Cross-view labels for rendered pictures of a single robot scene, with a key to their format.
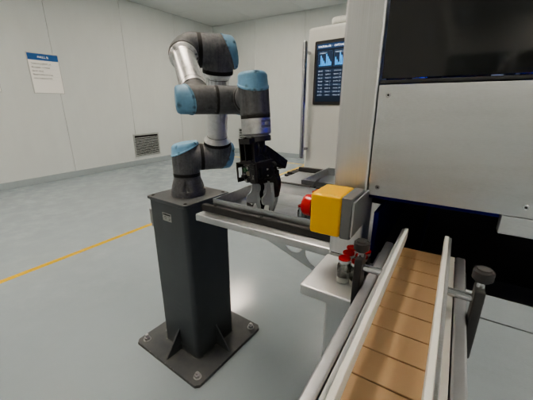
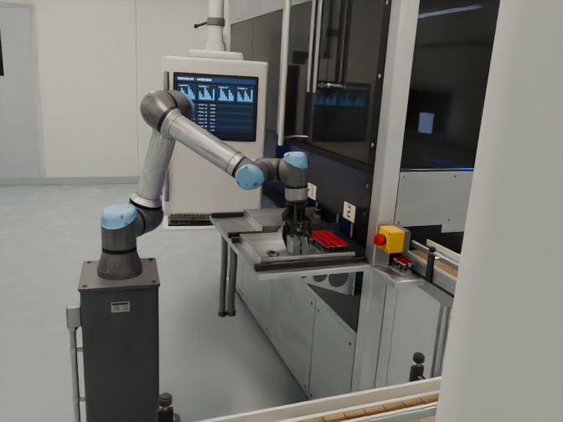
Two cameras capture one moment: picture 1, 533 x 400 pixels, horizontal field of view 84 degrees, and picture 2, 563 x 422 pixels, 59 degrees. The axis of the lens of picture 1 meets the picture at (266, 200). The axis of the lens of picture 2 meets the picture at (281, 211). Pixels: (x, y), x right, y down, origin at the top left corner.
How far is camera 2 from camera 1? 138 cm
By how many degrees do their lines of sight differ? 51
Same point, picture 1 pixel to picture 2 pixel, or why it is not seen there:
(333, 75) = (198, 110)
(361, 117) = (392, 187)
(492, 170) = (439, 207)
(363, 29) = (394, 146)
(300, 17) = not seen: outside the picture
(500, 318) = not seen: hidden behind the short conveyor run
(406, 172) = (410, 213)
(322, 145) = (188, 183)
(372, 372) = not seen: hidden behind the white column
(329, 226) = (399, 248)
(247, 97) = (302, 173)
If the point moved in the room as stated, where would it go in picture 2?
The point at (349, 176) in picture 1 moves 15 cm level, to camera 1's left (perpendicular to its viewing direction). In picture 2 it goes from (385, 219) to (364, 228)
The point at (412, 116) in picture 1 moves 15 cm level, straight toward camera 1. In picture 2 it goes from (412, 186) to (446, 197)
